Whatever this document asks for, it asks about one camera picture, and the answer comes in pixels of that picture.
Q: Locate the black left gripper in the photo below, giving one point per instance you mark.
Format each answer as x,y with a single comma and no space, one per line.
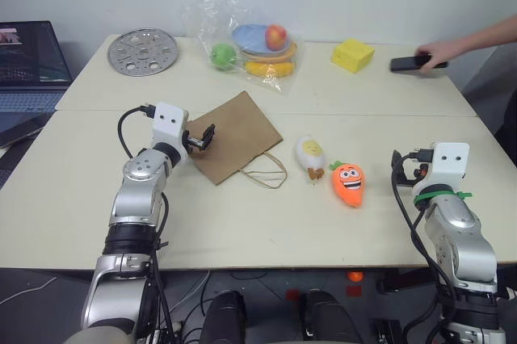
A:
194,141

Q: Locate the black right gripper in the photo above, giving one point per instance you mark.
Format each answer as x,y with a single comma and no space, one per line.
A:
410,176

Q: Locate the black smartphone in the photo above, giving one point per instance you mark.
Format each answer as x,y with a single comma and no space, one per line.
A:
404,64

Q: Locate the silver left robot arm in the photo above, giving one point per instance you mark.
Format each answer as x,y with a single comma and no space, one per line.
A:
139,198

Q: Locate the person's bare forearm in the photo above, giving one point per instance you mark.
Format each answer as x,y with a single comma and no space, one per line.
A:
480,37

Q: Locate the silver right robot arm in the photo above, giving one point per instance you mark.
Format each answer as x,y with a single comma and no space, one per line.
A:
460,235

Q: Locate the brown paper bag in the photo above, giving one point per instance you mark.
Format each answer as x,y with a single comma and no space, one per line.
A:
232,138

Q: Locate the clear plastic bag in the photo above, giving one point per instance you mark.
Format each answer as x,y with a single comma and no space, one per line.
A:
258,73

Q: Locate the person's bare hand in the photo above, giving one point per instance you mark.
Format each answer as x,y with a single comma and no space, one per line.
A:
434,55

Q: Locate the green zip tie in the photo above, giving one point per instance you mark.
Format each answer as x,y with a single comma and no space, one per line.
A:
430,196

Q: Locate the orange carrot plush toy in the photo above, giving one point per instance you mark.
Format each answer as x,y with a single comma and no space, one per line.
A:
348,186

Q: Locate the green toy apple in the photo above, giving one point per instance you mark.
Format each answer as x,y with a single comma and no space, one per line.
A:
222,56

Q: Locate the white egg plush toy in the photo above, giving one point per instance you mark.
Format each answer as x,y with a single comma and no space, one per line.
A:
311,152

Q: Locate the round perforated metal steamer plate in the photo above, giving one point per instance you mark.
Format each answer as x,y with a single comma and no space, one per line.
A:
142,52

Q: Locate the blue plate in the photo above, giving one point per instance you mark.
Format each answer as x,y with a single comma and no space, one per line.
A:
250,39

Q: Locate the small orange ball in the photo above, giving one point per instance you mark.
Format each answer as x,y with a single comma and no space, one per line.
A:
355,276

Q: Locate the orange plate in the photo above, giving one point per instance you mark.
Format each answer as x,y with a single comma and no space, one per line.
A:
288,53

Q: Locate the red toy apple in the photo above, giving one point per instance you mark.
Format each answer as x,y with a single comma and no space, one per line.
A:
276,36

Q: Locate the yellow sponge block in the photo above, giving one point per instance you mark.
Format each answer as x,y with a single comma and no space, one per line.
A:
352,56

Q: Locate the dark rounded shape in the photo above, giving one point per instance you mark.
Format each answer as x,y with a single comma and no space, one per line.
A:
224,317
331,317

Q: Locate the grey laptop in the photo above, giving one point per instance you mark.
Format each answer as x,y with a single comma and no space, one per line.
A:
28,61

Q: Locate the beige robot torso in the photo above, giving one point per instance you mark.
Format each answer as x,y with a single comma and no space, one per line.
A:
101,334

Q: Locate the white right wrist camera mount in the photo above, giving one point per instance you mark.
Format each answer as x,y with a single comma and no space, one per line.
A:
446,166

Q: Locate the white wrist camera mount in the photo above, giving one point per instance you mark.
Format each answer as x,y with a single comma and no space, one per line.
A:
167,128
446,166

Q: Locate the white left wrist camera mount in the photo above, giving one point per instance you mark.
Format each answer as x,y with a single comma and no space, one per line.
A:
167,128

